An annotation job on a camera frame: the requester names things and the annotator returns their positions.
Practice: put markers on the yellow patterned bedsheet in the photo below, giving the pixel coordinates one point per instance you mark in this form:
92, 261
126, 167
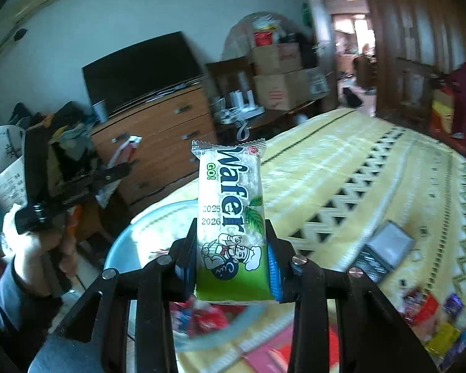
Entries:
353, 171

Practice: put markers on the dark wooden desk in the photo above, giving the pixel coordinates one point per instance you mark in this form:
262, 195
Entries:
225, 74

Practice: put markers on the wooden wardrobe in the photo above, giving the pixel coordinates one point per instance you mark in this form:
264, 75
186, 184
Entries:
411, 19

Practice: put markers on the light green wafer packet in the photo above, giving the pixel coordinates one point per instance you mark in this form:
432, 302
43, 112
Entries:
229, 186

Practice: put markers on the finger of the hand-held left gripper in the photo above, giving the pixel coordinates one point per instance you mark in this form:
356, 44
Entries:
99, 189
114, 171

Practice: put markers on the yellow snack packet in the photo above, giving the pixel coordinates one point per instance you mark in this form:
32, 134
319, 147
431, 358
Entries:
444, 336

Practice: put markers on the red white plastic bag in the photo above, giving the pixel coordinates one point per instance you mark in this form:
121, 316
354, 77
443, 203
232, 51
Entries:
265, 33

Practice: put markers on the light blue plastic basin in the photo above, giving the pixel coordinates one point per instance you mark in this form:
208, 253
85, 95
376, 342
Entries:
147, 225

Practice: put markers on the person's left forearm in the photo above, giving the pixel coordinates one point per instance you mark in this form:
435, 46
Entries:
11, 311

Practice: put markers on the white door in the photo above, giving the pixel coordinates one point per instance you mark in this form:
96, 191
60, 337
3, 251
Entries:
326, 70

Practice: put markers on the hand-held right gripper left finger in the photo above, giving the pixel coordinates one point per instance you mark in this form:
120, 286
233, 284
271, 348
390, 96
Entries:
180, 272

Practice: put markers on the pile of clothes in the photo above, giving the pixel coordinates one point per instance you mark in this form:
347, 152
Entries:
70, 132

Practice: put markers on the cardboard box with red print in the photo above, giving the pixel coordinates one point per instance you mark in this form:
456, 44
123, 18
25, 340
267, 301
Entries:
283, 91

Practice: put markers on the heap of assorted snack packets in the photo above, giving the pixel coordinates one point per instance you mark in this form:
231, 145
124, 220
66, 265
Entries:
427, 311

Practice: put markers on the plain cardboard box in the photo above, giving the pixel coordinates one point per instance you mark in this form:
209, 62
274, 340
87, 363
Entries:
273, 58

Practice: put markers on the wooden chair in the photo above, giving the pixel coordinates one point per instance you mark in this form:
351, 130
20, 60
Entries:
411, 85

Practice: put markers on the wooden dresser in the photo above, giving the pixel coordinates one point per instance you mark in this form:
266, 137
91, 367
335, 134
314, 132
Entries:
167, 140

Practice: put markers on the person's left hand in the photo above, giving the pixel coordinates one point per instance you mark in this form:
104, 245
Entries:
29, 256

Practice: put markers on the black product box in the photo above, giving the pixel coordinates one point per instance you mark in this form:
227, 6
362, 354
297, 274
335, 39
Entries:
388, 250

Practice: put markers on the black television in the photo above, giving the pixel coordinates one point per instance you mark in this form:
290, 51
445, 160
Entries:
139, 70

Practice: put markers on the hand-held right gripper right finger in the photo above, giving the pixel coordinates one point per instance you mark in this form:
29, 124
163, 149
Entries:
279, 272

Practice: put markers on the grey metal cup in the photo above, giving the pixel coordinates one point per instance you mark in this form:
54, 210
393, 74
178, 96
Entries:
99, 110

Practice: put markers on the white cardboard box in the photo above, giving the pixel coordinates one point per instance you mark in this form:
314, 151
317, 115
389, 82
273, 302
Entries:
6, 171

